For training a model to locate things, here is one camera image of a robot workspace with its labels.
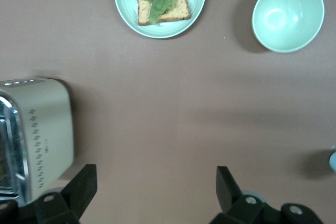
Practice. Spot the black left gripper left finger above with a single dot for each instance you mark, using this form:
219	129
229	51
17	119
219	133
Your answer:
81	187

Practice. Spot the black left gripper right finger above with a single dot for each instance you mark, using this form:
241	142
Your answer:
228	190

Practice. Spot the blue plastic cup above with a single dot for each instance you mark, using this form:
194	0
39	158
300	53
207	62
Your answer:
333	162

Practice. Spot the beige and chrome toaster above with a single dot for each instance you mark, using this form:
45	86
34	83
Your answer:
50	129

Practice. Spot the pale green bowl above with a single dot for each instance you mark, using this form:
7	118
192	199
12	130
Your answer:
288	16

